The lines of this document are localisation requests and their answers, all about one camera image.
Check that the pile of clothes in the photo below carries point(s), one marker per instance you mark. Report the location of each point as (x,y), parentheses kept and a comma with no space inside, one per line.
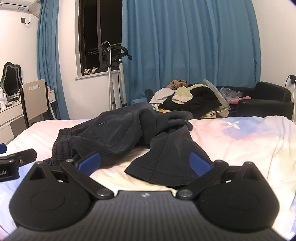
(196,100)

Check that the dark grey pants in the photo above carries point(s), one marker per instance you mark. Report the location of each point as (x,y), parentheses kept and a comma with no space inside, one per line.
(115,129)

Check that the black wall socket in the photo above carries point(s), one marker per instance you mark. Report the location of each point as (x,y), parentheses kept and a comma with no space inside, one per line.
(23,20)

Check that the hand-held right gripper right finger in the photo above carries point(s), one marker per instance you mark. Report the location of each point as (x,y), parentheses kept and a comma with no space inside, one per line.
(198,165)

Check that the black framed wavy mirror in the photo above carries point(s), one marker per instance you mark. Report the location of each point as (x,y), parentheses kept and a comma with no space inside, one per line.
(11,78)

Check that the white backed chair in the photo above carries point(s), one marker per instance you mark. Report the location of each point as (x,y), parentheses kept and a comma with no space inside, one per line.
(34,99)

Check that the wall charger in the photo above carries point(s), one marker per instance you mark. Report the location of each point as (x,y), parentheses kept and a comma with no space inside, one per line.
(291,78)

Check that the clear plastic bag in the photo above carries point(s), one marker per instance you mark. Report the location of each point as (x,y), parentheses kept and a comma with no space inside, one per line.
(230,92)

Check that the white air conditioner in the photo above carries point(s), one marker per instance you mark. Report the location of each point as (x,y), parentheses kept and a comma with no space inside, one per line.
(23,4)

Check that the beige gloves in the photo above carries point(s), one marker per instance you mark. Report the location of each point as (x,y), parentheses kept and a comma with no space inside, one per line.
(90,71)

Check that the clear round plastic cover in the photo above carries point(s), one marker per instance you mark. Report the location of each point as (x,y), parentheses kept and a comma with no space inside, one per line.
(218,95)

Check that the white bottle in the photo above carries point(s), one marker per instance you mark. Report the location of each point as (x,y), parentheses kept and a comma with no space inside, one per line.
(2,99)

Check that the dark window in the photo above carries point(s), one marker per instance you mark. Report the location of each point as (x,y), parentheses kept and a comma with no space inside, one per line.
(90,34)

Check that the wide blue curtain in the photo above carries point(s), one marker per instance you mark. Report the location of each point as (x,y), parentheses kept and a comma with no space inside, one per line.
(185,46)

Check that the bed with pastel sheet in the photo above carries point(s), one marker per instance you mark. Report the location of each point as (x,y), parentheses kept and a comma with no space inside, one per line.
(242,143)

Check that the black armchair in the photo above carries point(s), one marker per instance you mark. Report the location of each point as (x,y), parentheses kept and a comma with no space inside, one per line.
(266,97)

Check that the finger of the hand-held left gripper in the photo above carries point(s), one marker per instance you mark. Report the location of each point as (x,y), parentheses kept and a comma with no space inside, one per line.
(26,155)
(2,148)

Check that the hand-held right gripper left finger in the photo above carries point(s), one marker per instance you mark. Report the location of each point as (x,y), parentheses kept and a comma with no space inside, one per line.
(89,161)

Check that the white dressing table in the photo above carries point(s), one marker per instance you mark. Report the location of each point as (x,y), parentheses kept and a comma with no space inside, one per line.
(11,117)

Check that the blue cloth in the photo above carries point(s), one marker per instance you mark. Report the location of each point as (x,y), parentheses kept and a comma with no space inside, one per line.
(138,102)

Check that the standing garment steamer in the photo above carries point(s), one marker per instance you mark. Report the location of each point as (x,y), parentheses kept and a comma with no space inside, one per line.
(121,81)

